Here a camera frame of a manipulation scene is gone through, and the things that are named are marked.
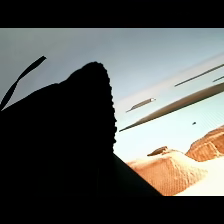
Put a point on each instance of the black garment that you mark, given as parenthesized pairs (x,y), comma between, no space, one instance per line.
(66,140)

